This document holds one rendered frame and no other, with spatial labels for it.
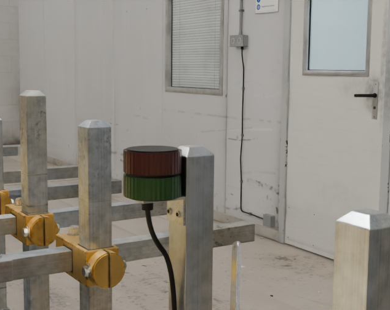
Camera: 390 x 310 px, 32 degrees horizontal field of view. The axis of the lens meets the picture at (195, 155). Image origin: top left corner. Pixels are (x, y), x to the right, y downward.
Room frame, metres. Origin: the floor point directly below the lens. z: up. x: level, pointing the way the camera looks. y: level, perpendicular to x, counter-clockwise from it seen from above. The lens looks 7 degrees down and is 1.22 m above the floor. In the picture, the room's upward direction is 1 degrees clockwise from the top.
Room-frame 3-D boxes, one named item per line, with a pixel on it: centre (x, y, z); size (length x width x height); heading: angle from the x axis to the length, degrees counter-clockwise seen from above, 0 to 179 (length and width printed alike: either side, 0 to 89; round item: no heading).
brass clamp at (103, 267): (0.94, 0.15, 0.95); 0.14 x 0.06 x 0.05; 33
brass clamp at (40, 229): (1.15, 0.29, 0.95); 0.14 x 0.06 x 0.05; 33
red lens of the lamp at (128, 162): (0.68, 0.04, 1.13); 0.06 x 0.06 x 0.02
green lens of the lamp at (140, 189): (0.68, 0.04, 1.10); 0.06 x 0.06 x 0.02
